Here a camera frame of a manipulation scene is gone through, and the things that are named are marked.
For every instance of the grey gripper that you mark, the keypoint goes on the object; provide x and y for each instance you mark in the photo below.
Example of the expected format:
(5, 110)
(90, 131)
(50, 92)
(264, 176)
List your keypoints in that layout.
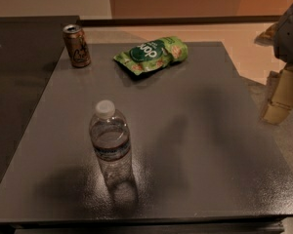
(290, 38)

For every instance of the green rice chip bag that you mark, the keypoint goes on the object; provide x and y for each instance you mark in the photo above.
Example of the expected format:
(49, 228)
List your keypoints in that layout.
(153, 55)

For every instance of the brown soda can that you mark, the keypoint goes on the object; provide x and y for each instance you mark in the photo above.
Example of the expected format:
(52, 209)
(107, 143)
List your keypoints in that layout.
(74, 38)

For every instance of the clear plastic water bottle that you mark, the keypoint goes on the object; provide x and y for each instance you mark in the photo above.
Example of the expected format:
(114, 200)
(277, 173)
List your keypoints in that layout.
(110, 137)

